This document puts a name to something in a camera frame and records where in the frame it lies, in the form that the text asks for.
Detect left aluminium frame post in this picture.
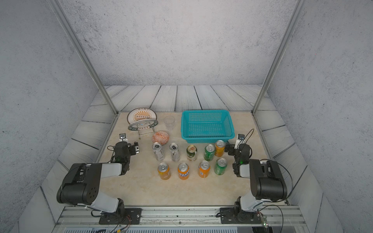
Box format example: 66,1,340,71
47,0,119,116

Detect silver white drink can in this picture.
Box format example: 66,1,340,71
152,142,165,161

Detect orange can silver top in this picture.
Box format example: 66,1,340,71
198,160,210,178

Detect metal wire plate stand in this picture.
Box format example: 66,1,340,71
137,123,155,138

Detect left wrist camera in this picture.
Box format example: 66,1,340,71
119,133,128,142

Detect orange sunburst plate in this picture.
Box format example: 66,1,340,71
127,107,157,124

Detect green rimmed white plate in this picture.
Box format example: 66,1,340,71
128,119,158,131

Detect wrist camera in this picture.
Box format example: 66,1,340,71
234,134,245,149
119,133,128,142

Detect teal plastic basket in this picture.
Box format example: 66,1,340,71
181,110,235,144

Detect green soda can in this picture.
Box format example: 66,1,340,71
204,144,215,161

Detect red patterned bowl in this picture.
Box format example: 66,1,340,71
152,131,170,146

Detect orange Schweppes can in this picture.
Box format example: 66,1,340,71
215,140,226,157

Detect clear plastic cup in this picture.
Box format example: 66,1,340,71
164,116,175,131

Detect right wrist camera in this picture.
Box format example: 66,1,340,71
234,134,245,149

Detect orange Fanta can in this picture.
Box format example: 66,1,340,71
178,163,189,180

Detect aluminium frame post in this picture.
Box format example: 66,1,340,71
252,0,306,116
47,0,119,116

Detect orange yellow can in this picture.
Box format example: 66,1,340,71
157,163,171,180

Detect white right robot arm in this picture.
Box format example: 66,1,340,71
216,143,288,228

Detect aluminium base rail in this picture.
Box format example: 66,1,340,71
53,205,309,233

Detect right aluminium frame post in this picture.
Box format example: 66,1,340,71
252,0,306,116

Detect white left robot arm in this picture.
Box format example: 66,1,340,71
56,141,142,226

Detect green white gold-top can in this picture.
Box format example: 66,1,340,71
186,145,198,161

